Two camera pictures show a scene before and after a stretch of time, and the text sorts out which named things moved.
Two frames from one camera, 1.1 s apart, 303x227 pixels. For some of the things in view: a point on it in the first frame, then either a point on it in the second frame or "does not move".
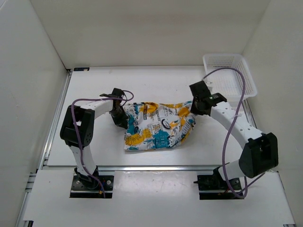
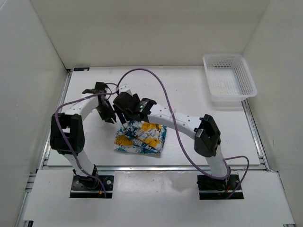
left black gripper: x=122 y=122 -> x=110 y=114
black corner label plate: x=82 y=69 does not move
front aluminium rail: x=157 y=168 does not move
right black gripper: x=194 y=110 -> x=120 y=112
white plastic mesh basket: x=228 y=82 does not move
